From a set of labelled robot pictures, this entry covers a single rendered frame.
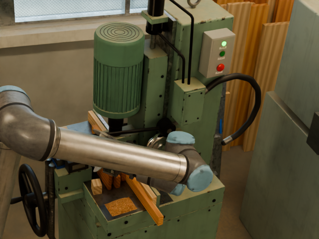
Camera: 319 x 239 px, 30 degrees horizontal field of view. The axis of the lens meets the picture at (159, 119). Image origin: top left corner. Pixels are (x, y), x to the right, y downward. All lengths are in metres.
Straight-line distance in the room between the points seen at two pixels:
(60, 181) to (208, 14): 0.81
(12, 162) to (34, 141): 0.20
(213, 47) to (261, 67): 1.65
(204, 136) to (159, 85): 0.34
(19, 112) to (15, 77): 2.01
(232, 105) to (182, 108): 1.70
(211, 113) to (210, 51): 0.34
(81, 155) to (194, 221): 0.99
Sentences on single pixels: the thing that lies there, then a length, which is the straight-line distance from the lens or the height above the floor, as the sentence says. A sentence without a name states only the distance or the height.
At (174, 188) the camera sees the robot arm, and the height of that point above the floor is 1.10.
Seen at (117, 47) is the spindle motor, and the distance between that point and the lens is 1.97.
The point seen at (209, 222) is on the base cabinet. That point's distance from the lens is 2.55.
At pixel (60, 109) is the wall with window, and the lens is 3.77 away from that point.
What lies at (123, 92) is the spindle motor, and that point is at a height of 1.28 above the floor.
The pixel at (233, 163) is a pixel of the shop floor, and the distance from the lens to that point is 3.88.
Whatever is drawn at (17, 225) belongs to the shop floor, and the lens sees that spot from 3.38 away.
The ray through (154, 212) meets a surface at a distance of 2.09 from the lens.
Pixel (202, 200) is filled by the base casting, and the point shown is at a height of 0.76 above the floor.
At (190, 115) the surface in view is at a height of 1.19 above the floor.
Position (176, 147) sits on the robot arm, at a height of 1.25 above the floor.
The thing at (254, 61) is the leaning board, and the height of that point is 0.64.
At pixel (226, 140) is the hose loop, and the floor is 0.96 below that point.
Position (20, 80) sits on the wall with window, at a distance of 3.60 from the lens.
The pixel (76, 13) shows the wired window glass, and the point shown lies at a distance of 3.55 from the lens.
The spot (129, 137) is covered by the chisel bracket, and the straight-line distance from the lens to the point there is 2.27.
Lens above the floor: 2.38
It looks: 35 degrees down
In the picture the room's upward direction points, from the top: 5 degrees clockwise
